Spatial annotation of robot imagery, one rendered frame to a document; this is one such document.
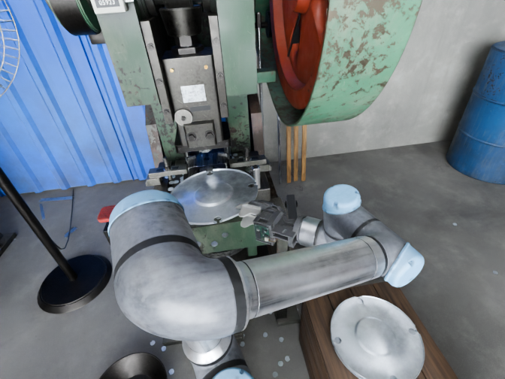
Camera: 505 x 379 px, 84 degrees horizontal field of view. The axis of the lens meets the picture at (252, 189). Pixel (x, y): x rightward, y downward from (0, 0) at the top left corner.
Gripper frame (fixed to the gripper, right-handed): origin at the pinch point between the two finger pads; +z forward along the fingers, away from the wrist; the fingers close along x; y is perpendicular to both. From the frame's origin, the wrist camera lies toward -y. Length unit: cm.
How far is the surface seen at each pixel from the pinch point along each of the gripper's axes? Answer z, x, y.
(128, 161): 159, 47, -66
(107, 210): 42.0, 0.8, 16.8
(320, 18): -12, -43, -36
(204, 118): 20.8, -19.6, -16.1
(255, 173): 7.0, 2.1, -21.1
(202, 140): 20.9, -13.1, -12.6
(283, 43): 11, -34, -60
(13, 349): 104, 72, 59
